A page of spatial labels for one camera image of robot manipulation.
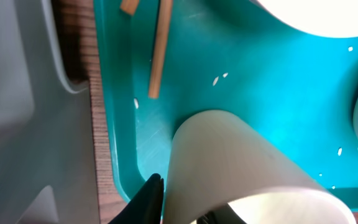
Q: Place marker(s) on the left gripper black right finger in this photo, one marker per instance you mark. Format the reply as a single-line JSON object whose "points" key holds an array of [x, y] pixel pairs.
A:
{"points": [[222, 215]]}

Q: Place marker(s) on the wooden chopstick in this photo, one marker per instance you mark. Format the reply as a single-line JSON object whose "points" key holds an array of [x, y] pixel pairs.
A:
{"points": [[160, 45], [129, 6]]}

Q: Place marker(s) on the grey plastic dishwasher rack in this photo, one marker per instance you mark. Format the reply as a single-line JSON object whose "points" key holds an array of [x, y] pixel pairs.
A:
{"points": [[47, 167]]}

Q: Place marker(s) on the small white cup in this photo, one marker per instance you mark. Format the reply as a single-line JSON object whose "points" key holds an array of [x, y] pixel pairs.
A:
{"points": [[218, 159]]}

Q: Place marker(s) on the teal plastic tray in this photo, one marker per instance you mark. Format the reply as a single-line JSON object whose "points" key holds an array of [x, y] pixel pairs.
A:
{"points": [[297, 90]]}

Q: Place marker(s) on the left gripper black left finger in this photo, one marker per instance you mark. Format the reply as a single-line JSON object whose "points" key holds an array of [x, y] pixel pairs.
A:
{"points": [[146, 206]]}

